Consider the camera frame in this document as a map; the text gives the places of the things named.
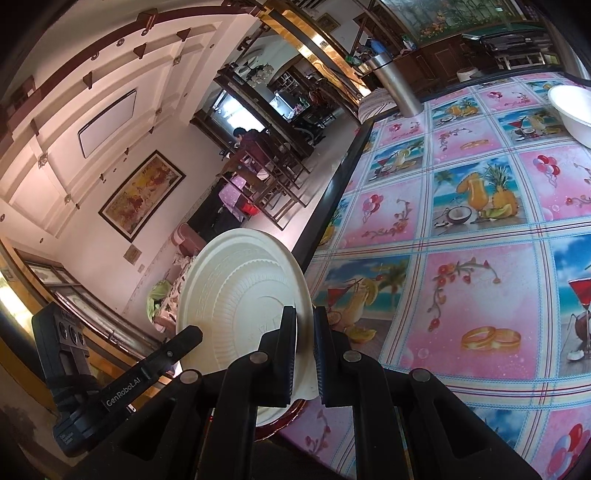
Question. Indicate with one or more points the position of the ceiling light panel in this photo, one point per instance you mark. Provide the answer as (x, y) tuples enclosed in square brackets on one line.
[(107, 123)]

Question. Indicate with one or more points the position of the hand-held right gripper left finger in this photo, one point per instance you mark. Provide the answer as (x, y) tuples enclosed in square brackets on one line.
[(288, 360)]

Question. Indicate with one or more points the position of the large cream ribbed bowl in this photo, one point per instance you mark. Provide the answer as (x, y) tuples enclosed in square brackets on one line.
[(240, 295)]

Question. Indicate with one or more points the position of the red scalloped plate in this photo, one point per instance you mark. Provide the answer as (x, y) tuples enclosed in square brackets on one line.
[(277, 427)]

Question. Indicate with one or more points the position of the brown sofa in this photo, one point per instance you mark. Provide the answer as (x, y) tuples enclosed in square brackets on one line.
[(189, 240)]

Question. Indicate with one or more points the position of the steel thermos bottle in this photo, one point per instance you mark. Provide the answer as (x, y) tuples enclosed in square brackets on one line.
[(401, 87)]

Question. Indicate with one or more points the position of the white stool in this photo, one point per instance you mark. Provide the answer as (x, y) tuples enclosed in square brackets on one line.
[(466, 74)]

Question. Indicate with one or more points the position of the green topped table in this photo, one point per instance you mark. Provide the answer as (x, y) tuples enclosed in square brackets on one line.
[(508, 46)]

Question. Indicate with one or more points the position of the chandelier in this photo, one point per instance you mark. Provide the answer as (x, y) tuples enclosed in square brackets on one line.
[(258, 70)]

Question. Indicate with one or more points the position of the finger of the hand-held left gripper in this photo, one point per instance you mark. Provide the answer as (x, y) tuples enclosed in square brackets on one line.
[(178, 348)]

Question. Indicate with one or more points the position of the white plastic bowl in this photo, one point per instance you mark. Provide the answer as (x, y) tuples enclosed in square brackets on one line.
[(575, 110)]

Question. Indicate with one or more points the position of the wooden dining chair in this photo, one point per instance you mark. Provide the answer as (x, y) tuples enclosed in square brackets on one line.
[(274, 189), (293, 157)]

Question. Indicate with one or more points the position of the framed wall painting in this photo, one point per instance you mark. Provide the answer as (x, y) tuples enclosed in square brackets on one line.
[(141, 196)]

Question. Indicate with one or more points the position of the table with pink cloth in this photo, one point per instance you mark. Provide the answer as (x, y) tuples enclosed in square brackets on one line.
[(232, 194)]

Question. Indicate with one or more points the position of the blue water jug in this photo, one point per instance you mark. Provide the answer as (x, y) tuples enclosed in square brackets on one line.
[(375, 48)]

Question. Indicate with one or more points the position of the floral glass screen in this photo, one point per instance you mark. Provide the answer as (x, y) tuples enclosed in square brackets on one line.
[(434, 18)]

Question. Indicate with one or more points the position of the green cloth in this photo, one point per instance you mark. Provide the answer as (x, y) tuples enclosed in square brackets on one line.
[(157, 300)]

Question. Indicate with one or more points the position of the patterned cloth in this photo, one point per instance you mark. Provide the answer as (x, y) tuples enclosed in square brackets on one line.
[(173, 295)]

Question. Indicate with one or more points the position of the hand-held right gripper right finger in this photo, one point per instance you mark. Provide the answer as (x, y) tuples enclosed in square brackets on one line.
[(321, 364)]

